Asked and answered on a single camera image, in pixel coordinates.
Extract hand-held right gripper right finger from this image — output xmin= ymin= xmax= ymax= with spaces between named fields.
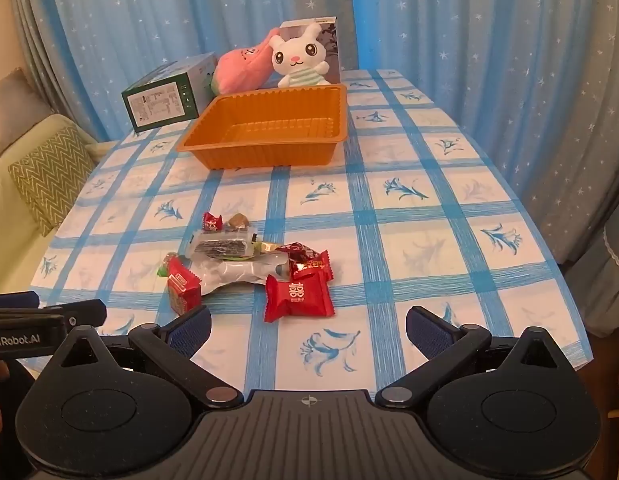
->
xmin=375 ymin=305 xmax=565 ymax=409

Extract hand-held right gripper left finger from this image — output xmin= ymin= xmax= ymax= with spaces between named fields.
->
xmin=54 ymin=305 xmax=245 ymax=409

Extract red candy packet gold print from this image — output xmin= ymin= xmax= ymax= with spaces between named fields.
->
xmin=290 ymin=250 xmax=334 ymax=283

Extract green zigzag cushion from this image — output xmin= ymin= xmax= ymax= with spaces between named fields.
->
xmin=8 ymin=125 xmax=98 ymax=239

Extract dark snack packet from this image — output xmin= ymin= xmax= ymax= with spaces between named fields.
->
xmin=187 ymin=230 xmax=258 ymax=264

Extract grey pleated curtain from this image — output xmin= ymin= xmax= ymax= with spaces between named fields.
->
xmin=7 ymin=0 xmax=115 ymax=142

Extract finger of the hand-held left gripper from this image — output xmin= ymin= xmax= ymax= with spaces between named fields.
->
xmin=0 ymin=290 xmax=40 ymax=309
xmin=37 ymin=299 xmax=108 ymax=327

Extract green and white carton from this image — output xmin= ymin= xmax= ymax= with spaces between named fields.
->
xmin=121 ymin=52 xmax=218 ymax=134

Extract blue star curtain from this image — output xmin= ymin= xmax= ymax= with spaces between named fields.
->
xmin=40 ymin=0 xmax=361 ymax=142
xmin=345 ymin=0 xmax=619 ymax=267

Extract red snack packet white label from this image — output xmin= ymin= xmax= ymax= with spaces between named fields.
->
xmin=167 ymin=256 xmax=203 ymax=315

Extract clear silver snack packet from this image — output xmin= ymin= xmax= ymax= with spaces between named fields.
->
xmin=192 ymin=254 xmax=290 ymax=297

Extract orange plastic tray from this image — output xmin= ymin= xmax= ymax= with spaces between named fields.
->
xmin=176 ymin=83 xmax=349 ymax=170

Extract blue checked floral tablecloth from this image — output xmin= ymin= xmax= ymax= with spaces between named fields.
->
xmin=30 ymin=67 xmax=593 ymax=397

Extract white rabbit plush toy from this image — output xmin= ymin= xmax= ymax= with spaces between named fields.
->
xmin=267 ymin=21 xmax=331 ymax=90

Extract grey brown cushion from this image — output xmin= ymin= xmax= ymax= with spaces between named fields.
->
xmin=0 ymin=67 xmax=56 ymax=162

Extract grey chair cover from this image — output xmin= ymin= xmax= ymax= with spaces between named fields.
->
xmin=564 ymin=195 xmax=619 ymax=342

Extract red square candy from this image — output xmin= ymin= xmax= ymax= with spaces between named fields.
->
xmin=264 ymin=275 xmax=336 ymax=322

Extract grey and white box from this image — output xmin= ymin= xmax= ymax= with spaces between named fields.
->
xmin=278 ymin=15 xmax=343 ymax=85

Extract pink plush toy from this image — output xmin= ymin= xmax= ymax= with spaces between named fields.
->
xmin=210 ymin=26 xmax=283 ymax=96

